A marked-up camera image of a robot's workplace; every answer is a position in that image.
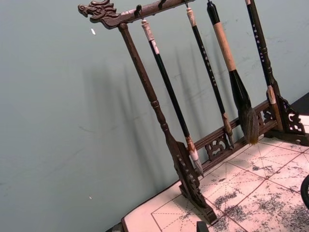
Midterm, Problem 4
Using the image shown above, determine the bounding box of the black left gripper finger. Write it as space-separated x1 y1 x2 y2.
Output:
196 220 209 232

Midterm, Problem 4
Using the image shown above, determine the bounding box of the white gridded calligraphy practice mat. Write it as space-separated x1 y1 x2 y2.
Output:
120 113 309 232

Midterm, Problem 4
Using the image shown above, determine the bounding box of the round black object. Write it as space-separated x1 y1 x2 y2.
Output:
300 173 309 211

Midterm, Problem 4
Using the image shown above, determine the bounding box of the black brush with white cap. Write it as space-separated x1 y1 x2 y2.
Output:
140 19 205 177

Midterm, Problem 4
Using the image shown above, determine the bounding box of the black table cloth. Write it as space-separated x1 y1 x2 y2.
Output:
287 94 309 117

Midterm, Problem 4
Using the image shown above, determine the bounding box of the thin black calligraphy brush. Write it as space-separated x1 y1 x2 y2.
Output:
185 6 235 149

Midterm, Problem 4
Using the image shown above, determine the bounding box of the carved dark wooden brush rack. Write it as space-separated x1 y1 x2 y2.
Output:
77 0 306 226

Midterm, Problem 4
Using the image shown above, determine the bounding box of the black brush with white characters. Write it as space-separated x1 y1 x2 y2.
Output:
244 0 277 105

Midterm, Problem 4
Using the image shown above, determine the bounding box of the large brush with tan handle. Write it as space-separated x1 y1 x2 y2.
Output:
206 0 260 145

